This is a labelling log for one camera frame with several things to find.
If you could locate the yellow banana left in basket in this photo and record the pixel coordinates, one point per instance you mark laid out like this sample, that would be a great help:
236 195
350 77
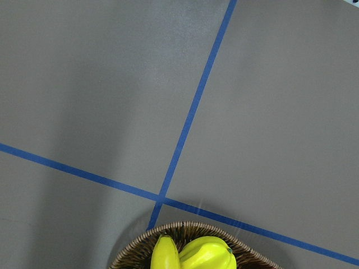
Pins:
165 254

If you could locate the brown wicker basket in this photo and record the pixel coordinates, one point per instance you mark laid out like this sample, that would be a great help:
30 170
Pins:
137 254

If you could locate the yellow-green starfruit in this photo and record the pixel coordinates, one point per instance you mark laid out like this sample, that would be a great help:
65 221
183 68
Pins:
207 252

